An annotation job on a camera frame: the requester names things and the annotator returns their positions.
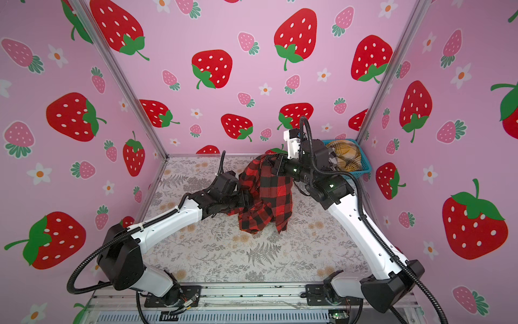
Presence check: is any red black plaid shirt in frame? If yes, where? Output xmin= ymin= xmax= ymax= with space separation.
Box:
xmin=228 ymin=155 xmax=293 ymax=234

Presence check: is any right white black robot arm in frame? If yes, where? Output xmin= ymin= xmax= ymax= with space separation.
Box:
xmin=273 ymin=130 xmax=425 ymax=313

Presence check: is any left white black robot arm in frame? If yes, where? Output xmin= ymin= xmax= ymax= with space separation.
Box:
xmin=97 ymin=171 xmax=254 ymax=305

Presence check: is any yellow plaid shirt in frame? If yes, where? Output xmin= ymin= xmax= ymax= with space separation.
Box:
xmin=326 ymin=140 xmax=363 ymax=173

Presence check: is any teal plastic basket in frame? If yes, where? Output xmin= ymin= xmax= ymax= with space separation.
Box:
xmin=323 ymin=139 xmax=372 ymax=178

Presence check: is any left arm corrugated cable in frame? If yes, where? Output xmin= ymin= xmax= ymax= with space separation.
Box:
xmin=66 ymin=208 xmax=179 ymax=295

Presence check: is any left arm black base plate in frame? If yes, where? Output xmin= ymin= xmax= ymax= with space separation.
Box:
xmin=144 ymin=285 xmax=202 ymax=309

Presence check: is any aluminium rail frame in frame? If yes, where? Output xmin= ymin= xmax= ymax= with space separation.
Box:
xmin=78 ymin=281 xmax=426 ymax=324

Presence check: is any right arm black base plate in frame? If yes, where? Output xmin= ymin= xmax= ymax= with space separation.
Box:
xmin=300 ymin=283 xmax=363 ymax=306

